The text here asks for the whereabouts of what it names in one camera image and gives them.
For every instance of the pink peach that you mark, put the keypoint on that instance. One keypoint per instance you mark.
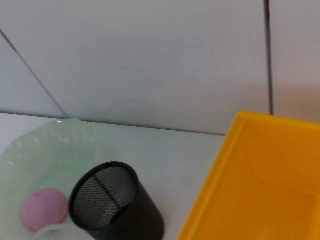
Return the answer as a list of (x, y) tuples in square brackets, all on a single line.
[(42, 210)]

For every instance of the black mesh pen holder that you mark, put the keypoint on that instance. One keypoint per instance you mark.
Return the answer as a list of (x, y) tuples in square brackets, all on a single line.
[(140, 217)]

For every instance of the translucent green fruit plate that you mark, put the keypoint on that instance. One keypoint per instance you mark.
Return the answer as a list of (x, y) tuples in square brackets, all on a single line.
[(37, 155)]

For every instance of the yellow plastic storage bin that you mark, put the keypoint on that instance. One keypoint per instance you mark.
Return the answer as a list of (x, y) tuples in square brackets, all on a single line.
[(262, 187)]

